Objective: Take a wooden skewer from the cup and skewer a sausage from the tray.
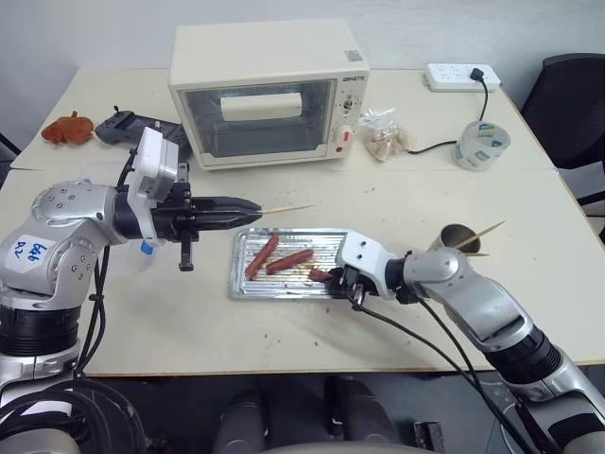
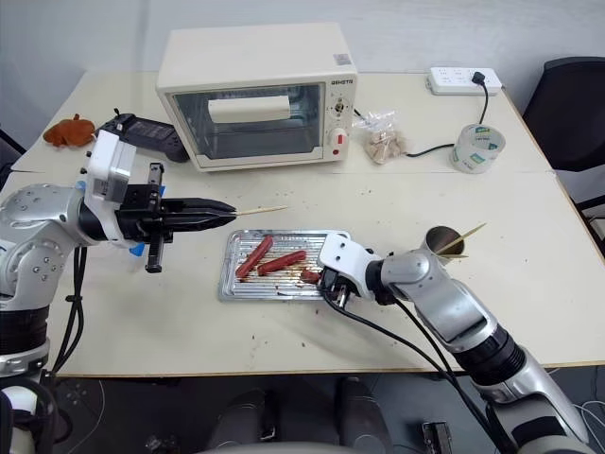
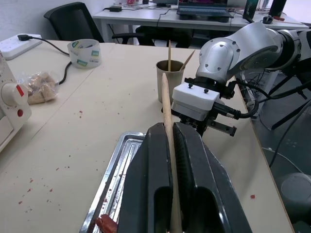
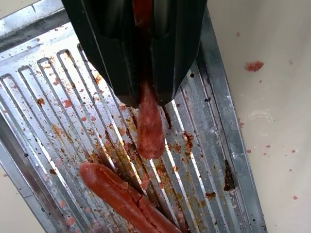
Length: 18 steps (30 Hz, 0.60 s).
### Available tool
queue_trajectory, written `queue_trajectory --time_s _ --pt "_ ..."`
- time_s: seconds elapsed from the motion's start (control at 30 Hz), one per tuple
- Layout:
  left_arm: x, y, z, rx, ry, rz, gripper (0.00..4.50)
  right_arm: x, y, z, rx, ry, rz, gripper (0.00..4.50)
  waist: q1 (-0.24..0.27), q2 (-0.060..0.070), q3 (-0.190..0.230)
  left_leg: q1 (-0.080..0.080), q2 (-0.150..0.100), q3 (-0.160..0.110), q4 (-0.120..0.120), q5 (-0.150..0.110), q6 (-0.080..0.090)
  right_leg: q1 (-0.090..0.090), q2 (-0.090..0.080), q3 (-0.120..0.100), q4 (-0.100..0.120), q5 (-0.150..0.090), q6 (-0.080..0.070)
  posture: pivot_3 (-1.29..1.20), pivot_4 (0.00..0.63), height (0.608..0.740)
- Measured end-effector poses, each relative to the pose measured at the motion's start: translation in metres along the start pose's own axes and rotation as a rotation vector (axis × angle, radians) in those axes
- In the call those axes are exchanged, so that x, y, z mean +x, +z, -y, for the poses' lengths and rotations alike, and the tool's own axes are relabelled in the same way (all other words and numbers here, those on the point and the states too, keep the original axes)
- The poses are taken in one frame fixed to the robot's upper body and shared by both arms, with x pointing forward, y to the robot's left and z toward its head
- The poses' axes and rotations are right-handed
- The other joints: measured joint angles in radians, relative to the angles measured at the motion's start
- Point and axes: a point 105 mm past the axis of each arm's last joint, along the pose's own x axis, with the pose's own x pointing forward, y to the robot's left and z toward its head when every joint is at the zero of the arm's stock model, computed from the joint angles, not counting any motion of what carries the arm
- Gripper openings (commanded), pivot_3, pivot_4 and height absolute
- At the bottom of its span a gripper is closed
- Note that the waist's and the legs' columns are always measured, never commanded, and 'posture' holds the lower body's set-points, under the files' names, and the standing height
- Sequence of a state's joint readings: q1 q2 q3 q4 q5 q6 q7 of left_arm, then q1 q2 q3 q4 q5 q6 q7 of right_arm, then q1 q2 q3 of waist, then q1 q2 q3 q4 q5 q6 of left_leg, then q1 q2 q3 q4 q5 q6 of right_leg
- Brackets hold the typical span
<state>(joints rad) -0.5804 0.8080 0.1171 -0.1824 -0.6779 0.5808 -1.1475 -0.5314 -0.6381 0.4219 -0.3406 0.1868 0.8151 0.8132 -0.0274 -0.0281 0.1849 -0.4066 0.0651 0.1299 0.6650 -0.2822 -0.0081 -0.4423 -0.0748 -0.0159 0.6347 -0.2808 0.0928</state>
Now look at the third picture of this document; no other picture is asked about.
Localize long wooden skewer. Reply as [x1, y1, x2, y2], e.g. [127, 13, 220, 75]
[161, 72, 183, 233]

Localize dark box with green print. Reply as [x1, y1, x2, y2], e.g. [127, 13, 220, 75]
[242, 0, 258, 24]

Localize red sausage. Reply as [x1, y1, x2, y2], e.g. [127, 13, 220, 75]
[94, 214, 119, 233]

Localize metal cup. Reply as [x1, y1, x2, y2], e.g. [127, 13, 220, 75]
[155, 60, 186, 104]

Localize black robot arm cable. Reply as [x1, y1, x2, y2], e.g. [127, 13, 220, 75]
[213, 79, 311, 120]

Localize white desk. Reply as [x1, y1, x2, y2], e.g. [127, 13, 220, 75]
[92, 1, 310, 42]

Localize clear tape roll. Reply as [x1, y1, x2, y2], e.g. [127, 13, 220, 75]
[67, 38, 101, 69]

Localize white appliance with red knob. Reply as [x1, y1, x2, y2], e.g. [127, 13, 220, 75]
[0, 51, 33, 153]

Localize black bottle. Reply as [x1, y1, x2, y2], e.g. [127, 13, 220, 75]
[268, 0, 288, 18]

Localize plastic bag of bread cubes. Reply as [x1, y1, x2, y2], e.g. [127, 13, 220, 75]
[15, 70, 62, 106]

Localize dark laptop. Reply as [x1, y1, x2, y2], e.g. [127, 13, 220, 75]
[176, 0, 233, 21]

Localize grey robot body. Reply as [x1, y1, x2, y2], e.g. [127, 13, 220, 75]
[275, 172, 311, 225]

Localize thin wooden skewer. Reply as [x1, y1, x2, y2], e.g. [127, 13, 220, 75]
[167, 40, 172, 72]
[179, 50, 196, 71]

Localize black tripod legs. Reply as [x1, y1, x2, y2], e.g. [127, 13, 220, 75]
[269, 71, 311, 130]

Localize white power strip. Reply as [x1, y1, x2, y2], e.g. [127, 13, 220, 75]
[0, 33, 43, 61]

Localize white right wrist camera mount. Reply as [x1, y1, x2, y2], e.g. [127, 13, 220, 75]
[171, 83, 221, 121]

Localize black plug with cable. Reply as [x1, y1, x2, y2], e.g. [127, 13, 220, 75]
[17, 34, 73, 85]

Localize black office chair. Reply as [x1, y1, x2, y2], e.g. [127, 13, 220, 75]
[43, 1, 105, 44]

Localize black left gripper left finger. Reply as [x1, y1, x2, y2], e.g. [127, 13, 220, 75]
[118, 122, 176, 233]

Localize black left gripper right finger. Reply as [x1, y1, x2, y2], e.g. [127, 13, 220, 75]
[173, 121, 253, 233]

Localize metal tray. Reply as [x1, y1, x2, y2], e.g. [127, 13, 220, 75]
[79, 131, 149, 233]

